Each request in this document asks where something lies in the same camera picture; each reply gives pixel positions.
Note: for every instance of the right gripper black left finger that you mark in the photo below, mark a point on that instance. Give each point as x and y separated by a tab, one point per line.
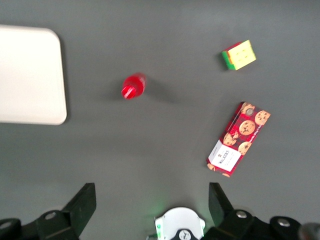
75	212

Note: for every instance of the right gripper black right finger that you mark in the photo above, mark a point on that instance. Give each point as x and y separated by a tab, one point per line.
225	215

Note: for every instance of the red coke bottle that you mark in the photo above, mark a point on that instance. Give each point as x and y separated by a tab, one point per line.
136	83

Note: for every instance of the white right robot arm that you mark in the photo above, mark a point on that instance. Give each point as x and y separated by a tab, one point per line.
175	221

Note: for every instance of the white rectangular tray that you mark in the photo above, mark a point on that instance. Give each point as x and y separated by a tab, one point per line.
30	75

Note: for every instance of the red cookie box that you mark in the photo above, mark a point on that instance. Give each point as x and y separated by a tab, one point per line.
246	130

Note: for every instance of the colourful puzzle cube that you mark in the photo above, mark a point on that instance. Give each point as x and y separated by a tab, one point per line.
241	55

